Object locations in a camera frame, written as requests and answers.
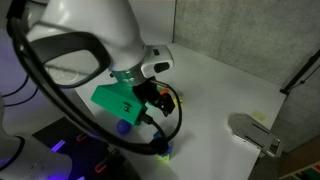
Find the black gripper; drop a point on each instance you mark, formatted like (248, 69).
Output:
(146, 91)

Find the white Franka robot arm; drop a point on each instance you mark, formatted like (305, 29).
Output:
(100, 23)

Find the dark blue toy block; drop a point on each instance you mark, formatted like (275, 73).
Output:
(157, 135)

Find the bright blue toy block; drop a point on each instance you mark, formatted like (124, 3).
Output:
(166, 149)

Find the purple bumpy ball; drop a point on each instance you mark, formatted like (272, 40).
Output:
(122, 128)

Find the lime green toy block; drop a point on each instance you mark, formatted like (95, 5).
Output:
(164, 158)

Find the orange spring clamp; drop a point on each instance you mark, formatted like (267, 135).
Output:
(100, 166)
(81, 137)

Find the yellow sticky note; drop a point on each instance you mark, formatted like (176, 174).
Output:
(258, 115)

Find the black equipment box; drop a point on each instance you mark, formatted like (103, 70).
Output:
(83, 156)

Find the black stand pole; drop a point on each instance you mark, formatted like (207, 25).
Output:
(300, 75)

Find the wooden toy storage shelf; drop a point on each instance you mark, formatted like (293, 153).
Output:
(300, 163)

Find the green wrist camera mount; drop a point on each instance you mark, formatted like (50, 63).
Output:
(116, 100)

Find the silver metal bracket plate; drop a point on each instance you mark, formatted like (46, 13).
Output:
(253, 133)

